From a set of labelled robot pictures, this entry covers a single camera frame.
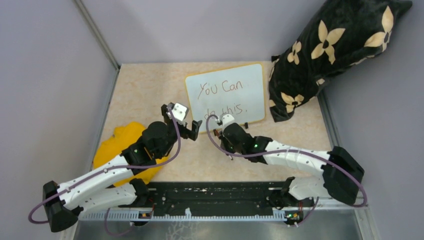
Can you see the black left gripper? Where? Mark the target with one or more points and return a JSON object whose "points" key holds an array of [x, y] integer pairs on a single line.
{"points": [[191, 134]]}

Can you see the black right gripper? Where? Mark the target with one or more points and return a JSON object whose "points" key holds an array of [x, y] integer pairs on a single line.
{"points": [[223, 140]]}

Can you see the yellow-framed whiteboard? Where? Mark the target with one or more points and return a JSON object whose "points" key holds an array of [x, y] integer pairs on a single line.
{"points": [[238, 90]]}

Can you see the red marker cap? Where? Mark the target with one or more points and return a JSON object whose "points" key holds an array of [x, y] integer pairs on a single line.
{"points": [[216, 133]]}

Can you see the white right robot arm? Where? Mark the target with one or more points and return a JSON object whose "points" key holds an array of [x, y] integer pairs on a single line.
{"points": [[332, 173]]}

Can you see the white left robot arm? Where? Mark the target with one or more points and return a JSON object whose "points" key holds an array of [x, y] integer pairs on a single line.
{"points": [[122, 168]]}

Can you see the yellow folded cloth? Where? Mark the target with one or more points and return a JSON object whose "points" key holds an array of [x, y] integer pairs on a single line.
{"points": [[122, 138]]}

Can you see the black floral pillow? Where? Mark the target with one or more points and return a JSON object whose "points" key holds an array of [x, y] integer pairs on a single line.
{"points": [[340, 35]]}

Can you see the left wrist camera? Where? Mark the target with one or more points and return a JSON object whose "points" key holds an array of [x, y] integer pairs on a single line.
{"points": [[179, 112]]}

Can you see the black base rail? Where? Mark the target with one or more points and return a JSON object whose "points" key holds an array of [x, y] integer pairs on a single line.
{"points": [[214, 201]]}

